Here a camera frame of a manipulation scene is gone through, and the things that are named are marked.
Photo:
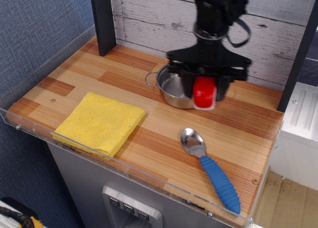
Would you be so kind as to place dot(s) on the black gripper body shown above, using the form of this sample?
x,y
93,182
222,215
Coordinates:
x,y
209,59

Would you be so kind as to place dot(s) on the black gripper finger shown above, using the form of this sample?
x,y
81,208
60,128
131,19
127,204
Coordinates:
x,y
187,82
222,87

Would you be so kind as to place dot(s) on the red and white toy sushi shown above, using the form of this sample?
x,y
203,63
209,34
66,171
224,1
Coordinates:
x,y
204,93

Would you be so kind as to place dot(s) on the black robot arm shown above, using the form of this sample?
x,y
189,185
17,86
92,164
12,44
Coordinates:
x,y
214,17

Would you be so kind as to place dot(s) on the yellow and black corner object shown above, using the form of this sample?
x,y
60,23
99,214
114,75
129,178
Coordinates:
x,y
14,214

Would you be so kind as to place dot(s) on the small steel pot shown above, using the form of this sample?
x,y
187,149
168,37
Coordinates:
x,y
171,89

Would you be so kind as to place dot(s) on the yellow folded cloth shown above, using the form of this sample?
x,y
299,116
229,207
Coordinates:
x,y
99,123

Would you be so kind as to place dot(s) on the white side unit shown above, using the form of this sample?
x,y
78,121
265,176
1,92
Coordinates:
x,y
295,152

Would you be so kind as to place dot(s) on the clear acrylic table guard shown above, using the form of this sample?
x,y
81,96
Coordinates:
x,y
151,177

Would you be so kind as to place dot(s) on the grey cabinet with dispenser panel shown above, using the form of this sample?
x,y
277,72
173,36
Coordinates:
x,y
109,197

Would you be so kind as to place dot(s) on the spoon with blue handle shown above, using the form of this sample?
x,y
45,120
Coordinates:
x,y
193,144

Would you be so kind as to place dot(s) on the dark right upright post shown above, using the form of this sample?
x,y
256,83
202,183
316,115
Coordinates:
x,y
299,59

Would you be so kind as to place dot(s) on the dark upright post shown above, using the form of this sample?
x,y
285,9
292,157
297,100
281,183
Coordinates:
x,y
104,25
299,59

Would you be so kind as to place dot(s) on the dark left upright post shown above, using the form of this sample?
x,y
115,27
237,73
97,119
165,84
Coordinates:
x,y
104,25

